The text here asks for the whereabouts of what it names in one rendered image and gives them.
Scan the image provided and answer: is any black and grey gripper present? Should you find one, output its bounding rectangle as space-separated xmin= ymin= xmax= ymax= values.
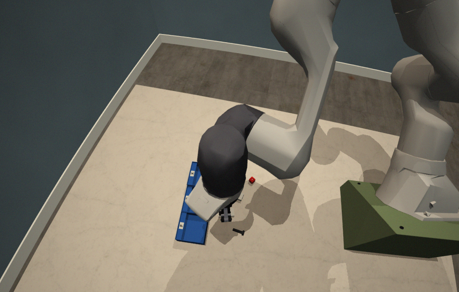
xmin=219 ymin=198 xmax=238 ymax=222

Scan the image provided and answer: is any blue bin rack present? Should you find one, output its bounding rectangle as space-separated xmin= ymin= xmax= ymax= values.
xmin=175 ymin=161 xmax=208 ymax=245

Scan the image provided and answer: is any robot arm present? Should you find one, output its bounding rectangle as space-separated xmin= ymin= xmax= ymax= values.
xmin=185 ymin=0 xmax=459 ymax=222

